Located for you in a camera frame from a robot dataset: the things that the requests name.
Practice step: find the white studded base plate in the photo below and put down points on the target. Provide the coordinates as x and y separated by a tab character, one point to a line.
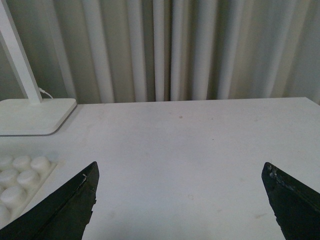
20	179

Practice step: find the white curtain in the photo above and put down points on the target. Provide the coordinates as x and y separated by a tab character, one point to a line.
118	51

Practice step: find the white lamp base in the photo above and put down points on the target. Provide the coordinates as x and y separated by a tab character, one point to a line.
33	115

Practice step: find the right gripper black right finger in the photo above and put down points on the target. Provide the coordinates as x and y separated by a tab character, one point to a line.
295	205

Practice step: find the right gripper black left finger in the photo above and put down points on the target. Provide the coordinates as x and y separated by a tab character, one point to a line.
63	215

